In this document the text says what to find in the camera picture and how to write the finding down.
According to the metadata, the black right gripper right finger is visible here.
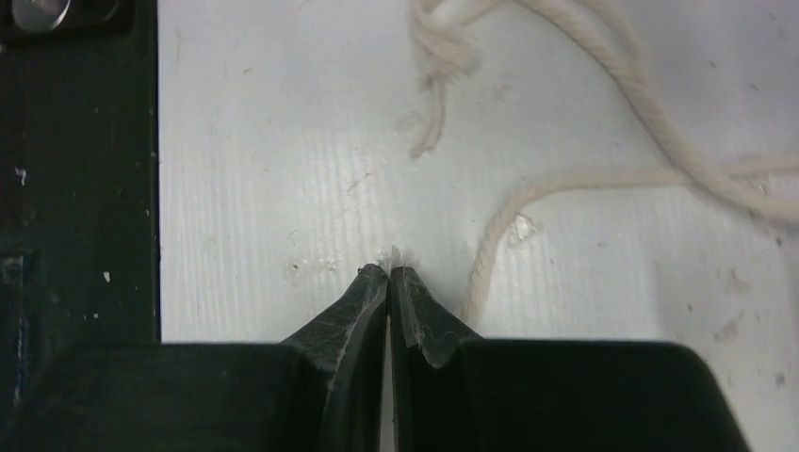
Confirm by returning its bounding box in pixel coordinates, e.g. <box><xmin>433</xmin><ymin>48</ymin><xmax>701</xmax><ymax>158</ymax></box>
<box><xmin>389</xmin><ymin>266</ymin><xmax>749</xmax><ymax>451</ymax></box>

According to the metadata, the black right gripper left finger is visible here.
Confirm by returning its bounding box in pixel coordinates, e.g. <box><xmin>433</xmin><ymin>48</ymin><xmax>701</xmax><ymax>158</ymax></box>
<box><xmin>1</xmin><ymin>264</ymin><xmax>388</xmax><ymax>451</ymax></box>

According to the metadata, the cream cushion tie string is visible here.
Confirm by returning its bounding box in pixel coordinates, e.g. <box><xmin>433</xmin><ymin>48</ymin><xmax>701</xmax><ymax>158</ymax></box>
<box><xmin>374</xmin><ymin>0</ymin><xmax>799</xmax><ymax>322</ymax></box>

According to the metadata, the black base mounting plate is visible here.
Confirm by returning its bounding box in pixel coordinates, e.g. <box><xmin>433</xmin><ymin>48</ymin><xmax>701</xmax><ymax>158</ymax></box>
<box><xmin>1</xmin><ymin>1</ymin><xmax>160</xmax><ymax>413</ymax></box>

